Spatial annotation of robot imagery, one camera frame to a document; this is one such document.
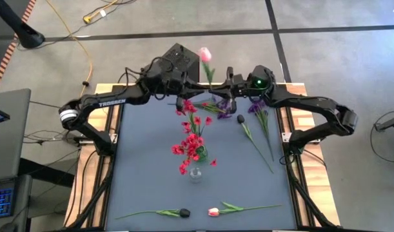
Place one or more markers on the green patterned glass vase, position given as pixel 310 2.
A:
pixel 202 154

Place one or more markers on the red artificial flower bunch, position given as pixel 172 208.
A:
pixel 189 108
pixel 191 145

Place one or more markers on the clear ribbed glass vase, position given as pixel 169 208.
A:
pixel 195 174

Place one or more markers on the grey stand leg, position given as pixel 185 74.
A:
pixel 390 124

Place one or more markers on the black artificial tulip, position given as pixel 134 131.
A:
pixel 184 212
pixel 240 119

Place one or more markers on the black perforated box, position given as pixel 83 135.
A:
pixel 180 58

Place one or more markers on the laptop with blue backlit keyboard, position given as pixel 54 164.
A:
pixel 1 199

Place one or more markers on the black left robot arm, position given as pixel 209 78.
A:
pixel 113 101

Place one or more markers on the blue-grey table mat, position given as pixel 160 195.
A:
pixel 145 180

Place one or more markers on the hazard striped floor mat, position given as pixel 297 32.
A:
pixel 6 61

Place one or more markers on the pink artificial tulip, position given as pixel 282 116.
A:
pixel 204 54
pixel 213 211

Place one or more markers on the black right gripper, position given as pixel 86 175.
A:
pixel 248 87

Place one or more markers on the black aluminium table frame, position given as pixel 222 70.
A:
pixel 101 193

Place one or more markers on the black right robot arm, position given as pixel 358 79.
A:
pixel 312 104

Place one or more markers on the black stand pole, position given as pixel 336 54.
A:
pixel 25 33

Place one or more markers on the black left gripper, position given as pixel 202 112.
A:
pixel 169 83

